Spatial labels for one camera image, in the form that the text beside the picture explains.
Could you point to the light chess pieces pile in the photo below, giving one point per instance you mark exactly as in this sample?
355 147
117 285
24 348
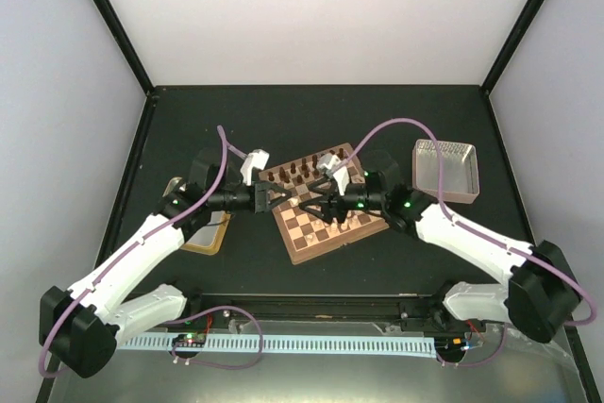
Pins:
322 231

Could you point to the dark chess pieces row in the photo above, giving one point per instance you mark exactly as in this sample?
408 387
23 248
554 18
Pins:
302 170

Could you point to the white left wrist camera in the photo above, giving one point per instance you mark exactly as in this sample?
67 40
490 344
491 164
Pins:
255 160

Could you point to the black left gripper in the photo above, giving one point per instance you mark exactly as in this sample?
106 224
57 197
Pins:
261 203

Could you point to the light blue slotted cable duct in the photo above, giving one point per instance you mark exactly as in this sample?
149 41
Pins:
285 344

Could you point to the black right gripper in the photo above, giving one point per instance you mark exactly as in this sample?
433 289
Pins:
328 204

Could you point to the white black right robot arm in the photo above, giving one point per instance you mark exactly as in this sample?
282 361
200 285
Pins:
532 290

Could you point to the wooden chess board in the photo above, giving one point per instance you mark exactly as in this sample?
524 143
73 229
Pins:
301 249

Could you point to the pink plastic bin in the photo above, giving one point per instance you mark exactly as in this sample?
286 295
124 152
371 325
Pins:
460 181

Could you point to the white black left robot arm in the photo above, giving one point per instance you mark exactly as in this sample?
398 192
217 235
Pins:
84 324

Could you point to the black mounting rail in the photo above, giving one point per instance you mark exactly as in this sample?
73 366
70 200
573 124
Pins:
425 313

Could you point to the metal tray yellow rim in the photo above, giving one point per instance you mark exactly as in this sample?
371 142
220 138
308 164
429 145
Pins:
204 229

